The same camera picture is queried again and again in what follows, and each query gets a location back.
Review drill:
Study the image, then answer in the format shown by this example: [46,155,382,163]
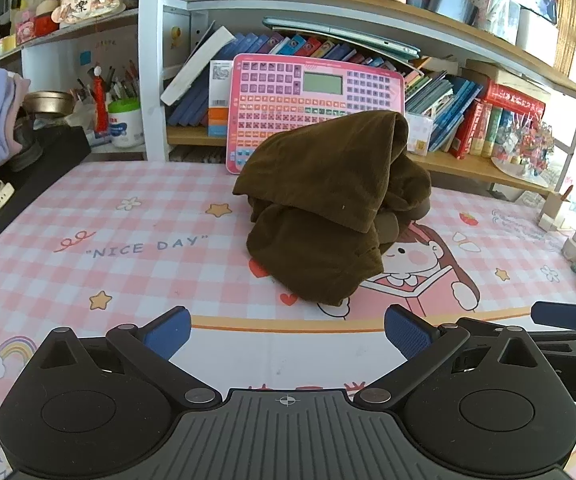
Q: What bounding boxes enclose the black case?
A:
[0,125,92,260]

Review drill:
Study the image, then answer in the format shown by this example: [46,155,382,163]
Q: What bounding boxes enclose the small white box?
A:
[404,111,435,156]

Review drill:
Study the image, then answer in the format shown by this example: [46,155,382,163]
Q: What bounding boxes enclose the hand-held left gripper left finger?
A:
[32,306,223,409]

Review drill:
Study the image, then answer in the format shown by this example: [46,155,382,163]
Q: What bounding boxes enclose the row of blue books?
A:
[166,31,386,129]

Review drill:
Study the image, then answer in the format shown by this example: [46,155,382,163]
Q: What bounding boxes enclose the white jar with green lid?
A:
[106,98,145,149]

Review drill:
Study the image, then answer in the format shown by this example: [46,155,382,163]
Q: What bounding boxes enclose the orange and white box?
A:
[207,59,235,139]

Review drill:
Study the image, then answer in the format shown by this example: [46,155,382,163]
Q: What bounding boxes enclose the teal flat laptop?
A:
[262,16,422,61]

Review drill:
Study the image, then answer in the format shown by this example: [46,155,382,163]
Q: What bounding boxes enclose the beige lying book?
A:
[463,59,552,95]

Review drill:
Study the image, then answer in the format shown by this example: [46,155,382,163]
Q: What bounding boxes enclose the clear pen cup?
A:
[460,0,521,43]

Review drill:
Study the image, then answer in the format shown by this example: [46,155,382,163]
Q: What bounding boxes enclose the thick white-edged book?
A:
[160,21,237,107]

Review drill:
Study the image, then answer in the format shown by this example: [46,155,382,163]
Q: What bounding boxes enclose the white storage box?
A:
[515,7,560,58]

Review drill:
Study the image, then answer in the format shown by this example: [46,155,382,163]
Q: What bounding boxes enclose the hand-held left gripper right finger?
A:
[353,304,539,409]

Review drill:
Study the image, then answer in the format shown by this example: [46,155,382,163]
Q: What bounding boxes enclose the brown pants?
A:
[232,110,433,307]

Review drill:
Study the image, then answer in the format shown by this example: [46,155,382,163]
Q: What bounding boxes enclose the brass bowl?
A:
[22,90,75,117]

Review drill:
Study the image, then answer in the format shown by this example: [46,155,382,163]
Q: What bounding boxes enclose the bunch of pens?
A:
[70,59,141,106]

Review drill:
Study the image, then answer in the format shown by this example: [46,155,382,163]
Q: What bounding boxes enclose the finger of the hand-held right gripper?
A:
[530,301,576,332]
[455,316,576,352]

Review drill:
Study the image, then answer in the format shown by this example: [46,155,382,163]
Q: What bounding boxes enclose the white frame wooden bookshelf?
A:
[0,0,576,201]

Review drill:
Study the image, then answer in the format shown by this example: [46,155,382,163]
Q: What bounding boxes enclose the stack of leaning colourful books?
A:
[404,67,484,153]

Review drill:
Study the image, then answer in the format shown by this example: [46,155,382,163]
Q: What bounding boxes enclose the red tassel ornament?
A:
[92,64,111,136]

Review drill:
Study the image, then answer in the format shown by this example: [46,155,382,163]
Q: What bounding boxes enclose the thick red lying book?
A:
[483,80,552,117]

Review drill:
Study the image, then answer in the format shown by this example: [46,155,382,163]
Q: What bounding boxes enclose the grey folder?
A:
[427,0,480,26]

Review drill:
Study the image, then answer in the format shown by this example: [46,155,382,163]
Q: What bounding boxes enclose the pink toy keyboard tablet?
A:
[224,53,407,177]

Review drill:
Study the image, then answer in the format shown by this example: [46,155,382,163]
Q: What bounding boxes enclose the pink checked cartoon table mat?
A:
[0,160,576,480]

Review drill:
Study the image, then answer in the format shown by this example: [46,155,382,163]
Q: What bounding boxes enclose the colourful figurine ornament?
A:
[490,112,558,183]

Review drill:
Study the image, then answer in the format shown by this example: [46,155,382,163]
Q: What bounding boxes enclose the woven straw box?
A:
[550,0,576,76]

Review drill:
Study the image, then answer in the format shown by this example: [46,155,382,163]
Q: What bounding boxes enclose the red standing book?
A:
[449,100,486,159]

